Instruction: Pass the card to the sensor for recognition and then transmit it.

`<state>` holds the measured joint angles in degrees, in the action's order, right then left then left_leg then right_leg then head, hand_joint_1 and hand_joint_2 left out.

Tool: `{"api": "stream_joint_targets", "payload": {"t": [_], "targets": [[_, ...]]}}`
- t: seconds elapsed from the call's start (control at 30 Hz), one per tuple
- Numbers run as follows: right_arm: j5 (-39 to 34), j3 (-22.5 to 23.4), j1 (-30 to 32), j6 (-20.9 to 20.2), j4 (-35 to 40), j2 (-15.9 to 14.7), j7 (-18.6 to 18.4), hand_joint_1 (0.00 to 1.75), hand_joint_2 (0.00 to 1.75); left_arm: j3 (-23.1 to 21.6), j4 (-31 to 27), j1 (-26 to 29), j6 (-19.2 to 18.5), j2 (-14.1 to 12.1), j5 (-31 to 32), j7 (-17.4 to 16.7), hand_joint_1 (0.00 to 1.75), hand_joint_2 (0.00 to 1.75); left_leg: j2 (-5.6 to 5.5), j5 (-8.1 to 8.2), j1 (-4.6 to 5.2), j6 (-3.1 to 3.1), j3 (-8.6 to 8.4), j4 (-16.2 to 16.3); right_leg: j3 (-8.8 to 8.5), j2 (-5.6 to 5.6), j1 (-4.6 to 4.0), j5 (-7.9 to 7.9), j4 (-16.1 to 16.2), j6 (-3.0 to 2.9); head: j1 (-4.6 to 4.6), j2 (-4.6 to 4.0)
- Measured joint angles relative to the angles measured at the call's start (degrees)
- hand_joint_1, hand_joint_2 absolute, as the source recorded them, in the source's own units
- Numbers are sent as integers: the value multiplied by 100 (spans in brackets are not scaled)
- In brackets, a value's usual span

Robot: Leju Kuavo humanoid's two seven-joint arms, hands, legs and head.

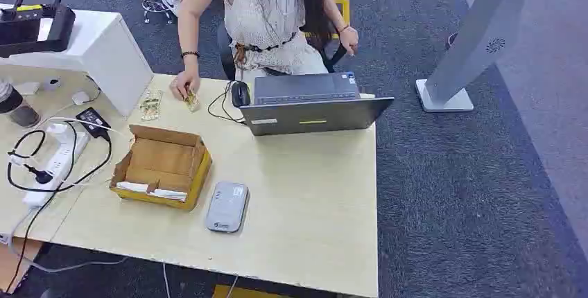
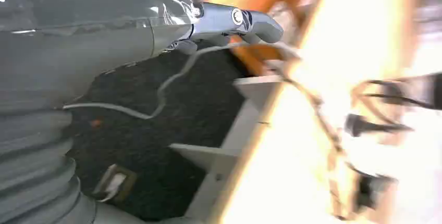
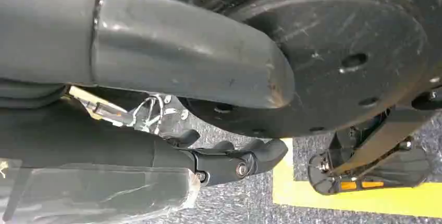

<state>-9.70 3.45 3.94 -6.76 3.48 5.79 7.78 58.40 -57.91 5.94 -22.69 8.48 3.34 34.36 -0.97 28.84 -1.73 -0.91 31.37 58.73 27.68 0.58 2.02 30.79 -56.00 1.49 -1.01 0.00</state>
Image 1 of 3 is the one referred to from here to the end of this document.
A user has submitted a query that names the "metal stool base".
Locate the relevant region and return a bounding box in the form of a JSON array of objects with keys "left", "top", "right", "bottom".
[{"left": 141, "top": 0, "right": 175, "bottom": 25}]

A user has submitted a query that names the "white floor stand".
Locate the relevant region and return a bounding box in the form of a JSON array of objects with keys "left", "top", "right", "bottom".
[{"left": 415, "top": 0, "right": 571, "bottom": 114}]

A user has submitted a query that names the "grey card reader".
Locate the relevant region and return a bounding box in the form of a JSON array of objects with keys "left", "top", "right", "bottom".
[{"left": 205, "top": 181, "right": 250, "bottom": 234}]

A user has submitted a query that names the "black router with antennas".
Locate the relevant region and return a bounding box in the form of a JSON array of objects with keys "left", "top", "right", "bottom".
[{"left": 0, "top": 0, "right": 77, "bottom": 58}]

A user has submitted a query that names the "yellow box under desk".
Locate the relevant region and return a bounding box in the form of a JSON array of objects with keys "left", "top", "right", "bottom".
[{"left": 211, "top": 284, "right": 295, "bottom": 298}]

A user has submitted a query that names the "grey laptop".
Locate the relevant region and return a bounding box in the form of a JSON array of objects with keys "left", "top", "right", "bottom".
[{"left": 239, "top": 71, "right": 395, "bottom": 137}]

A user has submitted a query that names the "black plug with cable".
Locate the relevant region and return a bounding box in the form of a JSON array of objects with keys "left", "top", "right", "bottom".
[{"left": 4, "top": 164, "right": 63, "bottom": 293}]

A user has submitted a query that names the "brown cardboard carton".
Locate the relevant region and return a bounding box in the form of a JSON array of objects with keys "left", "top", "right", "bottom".
[{"left": 0, "top": 237, "right": 44, "bottom": 295}]

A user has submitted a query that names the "black mouse cable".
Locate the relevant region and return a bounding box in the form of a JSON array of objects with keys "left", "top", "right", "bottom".
[{"left": 207, "top": 80, "right": 247, "bottom": 125}]

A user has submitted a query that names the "white cable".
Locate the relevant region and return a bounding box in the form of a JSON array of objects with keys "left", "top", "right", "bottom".
[{"left": 46, "top": 116, "right": 135, "bottom": 141}]

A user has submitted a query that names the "person in pale dress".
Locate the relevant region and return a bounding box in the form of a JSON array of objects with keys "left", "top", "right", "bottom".
[{"left": 168, "top": 0, "right": 360, "bottom": 102}]

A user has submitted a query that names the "person's left hand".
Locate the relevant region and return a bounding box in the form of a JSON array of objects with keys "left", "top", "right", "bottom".
[{"left": 338, "top": 26, "right": 360, "bottom": 57}]

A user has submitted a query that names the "open cardboard box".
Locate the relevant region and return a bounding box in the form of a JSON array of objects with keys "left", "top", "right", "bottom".
[{"left": 109, "top": 124, "right": 213, "bottom": 212}]

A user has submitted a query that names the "black office chair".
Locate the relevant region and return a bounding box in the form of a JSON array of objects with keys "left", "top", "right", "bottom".
[{"left": 216, "top": 20, "right": 348, "bottom": 81}]

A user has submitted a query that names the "dark drink cup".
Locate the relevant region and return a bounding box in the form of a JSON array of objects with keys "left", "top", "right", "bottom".
[{"left": 0, "top": 79, "right": 42, "bottom": 128}]

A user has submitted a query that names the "black power adapter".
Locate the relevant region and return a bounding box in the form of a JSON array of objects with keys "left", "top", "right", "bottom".
[{"left": 76, "top": 107, "right": 112, "bottom": 141}]

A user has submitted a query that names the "black power cable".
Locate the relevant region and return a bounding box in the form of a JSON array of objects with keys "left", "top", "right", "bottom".
[{"left": 6, "top": 121, "right": 114, "bottom": 193}]

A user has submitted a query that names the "black computer mouse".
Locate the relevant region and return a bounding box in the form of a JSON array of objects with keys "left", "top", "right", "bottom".
[{"left": 231, "top": 80, "right": 252, "bottom": 109}]

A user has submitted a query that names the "white power strip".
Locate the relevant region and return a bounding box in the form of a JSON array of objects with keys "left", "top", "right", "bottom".
[{"left": 23, "top": 123, "right": 92, "bottom": 209}]

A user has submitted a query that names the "person's right hand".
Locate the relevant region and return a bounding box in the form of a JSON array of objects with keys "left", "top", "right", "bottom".
[{"left": 168, "top": 69, "right": 202, "bottom": 102}]

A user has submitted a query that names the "grey hanging cable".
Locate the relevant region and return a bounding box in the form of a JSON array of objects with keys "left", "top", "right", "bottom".
[{"left": 6, "top": 209, "right": 130, "bottom": 274}]

